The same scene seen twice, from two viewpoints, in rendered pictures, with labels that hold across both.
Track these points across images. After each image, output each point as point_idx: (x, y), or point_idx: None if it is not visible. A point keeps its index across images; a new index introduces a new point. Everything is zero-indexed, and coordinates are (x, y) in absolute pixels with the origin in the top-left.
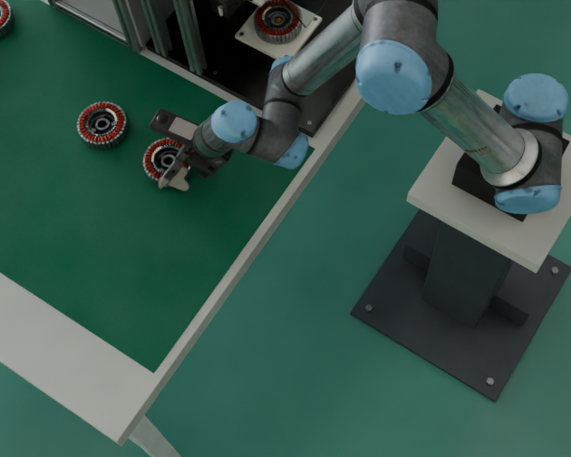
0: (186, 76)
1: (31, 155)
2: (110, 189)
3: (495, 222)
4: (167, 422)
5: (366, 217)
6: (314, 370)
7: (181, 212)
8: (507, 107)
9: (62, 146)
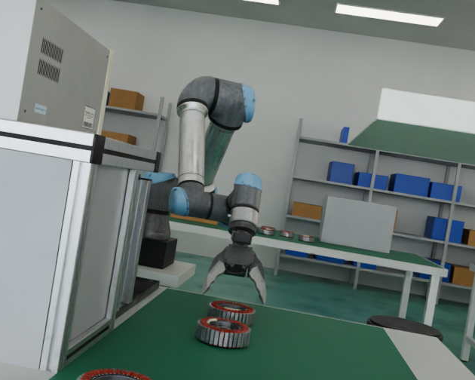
0: (129, 314)
1: (289, 369)
2: (277, 338)
3: (179, 266)
4: None
5: None
6: None
7: (265, 319)
8: (169, 179)
9: (261, 356)
